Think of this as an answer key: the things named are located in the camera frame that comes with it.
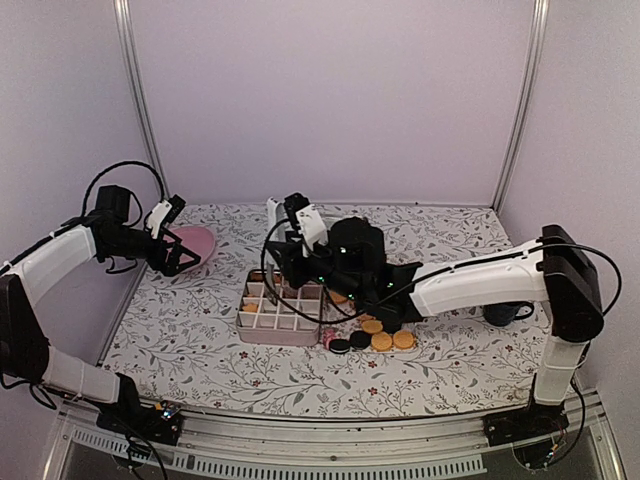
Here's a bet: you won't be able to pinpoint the dark blue mug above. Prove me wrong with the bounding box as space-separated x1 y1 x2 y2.
483 302 535 327

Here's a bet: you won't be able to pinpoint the black sandwich cookie right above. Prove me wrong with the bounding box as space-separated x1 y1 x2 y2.
349 330 371 350

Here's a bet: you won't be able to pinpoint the floral tablecloth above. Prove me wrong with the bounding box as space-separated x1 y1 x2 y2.
103 204 550 418

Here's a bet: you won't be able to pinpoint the yellow round biscuit right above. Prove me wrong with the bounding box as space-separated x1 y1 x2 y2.
393 330 416 350

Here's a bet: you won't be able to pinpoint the front aluminium rail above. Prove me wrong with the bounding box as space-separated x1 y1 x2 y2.
43 389 627 479

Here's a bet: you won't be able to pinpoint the pink plate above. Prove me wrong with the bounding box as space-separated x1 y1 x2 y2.
171 226 216 270

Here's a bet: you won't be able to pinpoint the metal serving tongs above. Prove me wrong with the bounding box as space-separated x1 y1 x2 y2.
262 197 286 309

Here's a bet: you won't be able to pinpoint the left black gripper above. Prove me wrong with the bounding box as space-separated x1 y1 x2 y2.
104 225 201 275

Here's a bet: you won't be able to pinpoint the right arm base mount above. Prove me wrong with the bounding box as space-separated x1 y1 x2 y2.
482 401 569 446

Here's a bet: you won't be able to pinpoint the floral cookie tray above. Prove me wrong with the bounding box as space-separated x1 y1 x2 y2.
320 290 418 354

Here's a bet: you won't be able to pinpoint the aluminium frame post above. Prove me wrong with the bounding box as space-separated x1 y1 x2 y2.
491 0 550 213
112 0 171 197

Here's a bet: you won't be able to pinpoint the right aluminium frame post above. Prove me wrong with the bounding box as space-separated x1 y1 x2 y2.
491 0 550 213

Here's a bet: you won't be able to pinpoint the yellow round biscuit left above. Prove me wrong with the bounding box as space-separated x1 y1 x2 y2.
371 332 393 352

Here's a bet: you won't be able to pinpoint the yellow round biscuit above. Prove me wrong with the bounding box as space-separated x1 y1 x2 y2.
371 332 393 352
393 330 416 350

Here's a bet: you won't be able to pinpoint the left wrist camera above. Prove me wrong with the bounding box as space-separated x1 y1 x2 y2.
144 195 186 239

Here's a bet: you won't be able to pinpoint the left aluminium frame post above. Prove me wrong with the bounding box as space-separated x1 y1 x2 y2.
112 0 171 197

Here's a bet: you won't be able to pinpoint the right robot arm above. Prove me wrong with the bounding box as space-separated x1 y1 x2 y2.
261 217 606 436

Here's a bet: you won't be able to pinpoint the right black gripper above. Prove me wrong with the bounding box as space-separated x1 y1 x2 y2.
266 230 366 305

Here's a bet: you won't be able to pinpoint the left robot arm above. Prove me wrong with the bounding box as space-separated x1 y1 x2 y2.
1 185 201 434

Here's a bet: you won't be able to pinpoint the black camera cable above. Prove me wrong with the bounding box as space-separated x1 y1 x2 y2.
82 159 169 211

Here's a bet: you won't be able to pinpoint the black sandwich cookie left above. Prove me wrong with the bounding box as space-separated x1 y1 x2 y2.
328 339 351 355

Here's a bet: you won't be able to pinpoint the black sandwich cookie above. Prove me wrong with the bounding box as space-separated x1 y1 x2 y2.
349 330 371 350
328 339 351 355

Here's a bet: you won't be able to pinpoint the pink divided cookie tin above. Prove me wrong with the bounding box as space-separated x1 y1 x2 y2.
235 269 324 347

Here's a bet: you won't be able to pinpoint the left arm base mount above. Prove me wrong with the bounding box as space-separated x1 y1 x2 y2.
95 403 184 446

